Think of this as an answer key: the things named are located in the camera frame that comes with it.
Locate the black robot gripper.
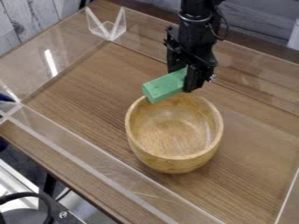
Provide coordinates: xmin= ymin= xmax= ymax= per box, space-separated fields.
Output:
xmin=162 ymin=14 xmax=220 ymax=93

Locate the green rectangular block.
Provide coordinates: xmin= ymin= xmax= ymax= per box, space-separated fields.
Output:
xmin=141 ymin=67 xmax=186 ymax=103

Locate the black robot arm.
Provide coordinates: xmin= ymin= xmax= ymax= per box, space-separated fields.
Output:
xmin=162 ymin=0 xmax=226 ymax=93

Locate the light wooden bowl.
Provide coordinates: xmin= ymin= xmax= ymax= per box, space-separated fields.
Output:
xmin=125 ymin=94 xmax=224 ymax=174

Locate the white object at right edge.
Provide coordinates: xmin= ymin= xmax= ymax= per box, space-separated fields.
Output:
xmin=286 ymin=18 xmax=299 ymax=51

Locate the black table leg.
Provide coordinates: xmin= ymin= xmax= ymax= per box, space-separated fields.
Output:
xmin=42 ymin=174 xmax=57 ymax=197

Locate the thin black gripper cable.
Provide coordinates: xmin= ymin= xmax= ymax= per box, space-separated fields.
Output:
xmin=208 ymin=8 xmax=230 ymax=42

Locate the clear acrylic corner bracket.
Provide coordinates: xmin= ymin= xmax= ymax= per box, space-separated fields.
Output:
xmin=85 ymin=7 xmax=126 ymax=42

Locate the clear acrylic tray wall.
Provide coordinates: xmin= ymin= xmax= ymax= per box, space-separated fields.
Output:
xmin=0 ymin=2 xmax=299 ymax=224

